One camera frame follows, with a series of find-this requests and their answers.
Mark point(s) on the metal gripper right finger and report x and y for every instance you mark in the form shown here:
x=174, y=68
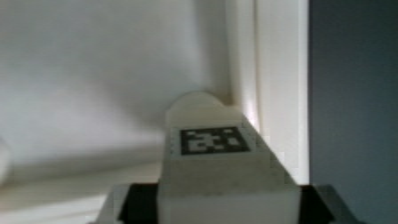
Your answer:
x=325, y=209

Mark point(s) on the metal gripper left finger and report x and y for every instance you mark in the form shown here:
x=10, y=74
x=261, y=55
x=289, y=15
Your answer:
x=131, y=205

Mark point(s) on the white leg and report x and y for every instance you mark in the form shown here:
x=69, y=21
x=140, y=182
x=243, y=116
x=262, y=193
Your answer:
x=225, y=184

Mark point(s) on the white square tabletop tray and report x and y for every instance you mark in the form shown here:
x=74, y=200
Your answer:
x=104, y=58

